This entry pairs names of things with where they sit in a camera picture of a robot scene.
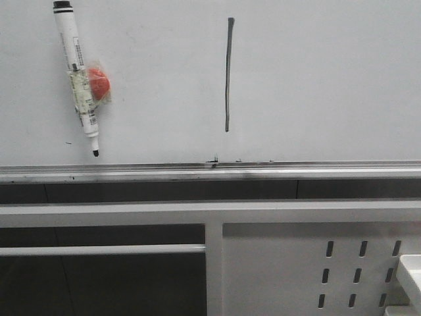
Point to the white whiteboard marker with magnet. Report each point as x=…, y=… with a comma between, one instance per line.
x=84, y=101

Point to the white plastic bin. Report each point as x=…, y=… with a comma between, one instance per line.
x=411, y=276

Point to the white whiteboard with aluminium frame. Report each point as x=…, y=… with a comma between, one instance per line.
x=216, y=90

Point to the white metal rack frame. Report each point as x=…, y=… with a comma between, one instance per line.
x=229, y=258

